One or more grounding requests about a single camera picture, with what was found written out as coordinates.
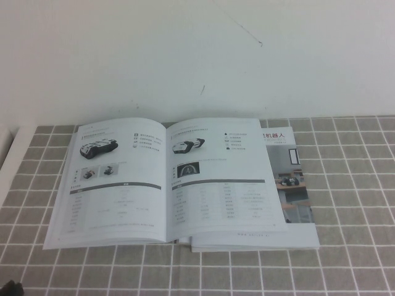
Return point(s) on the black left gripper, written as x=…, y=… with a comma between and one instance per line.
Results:
x=10, y=286

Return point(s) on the robot brochure with classroom cover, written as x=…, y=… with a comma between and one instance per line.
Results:
x=139, y=185
x=296, y=197

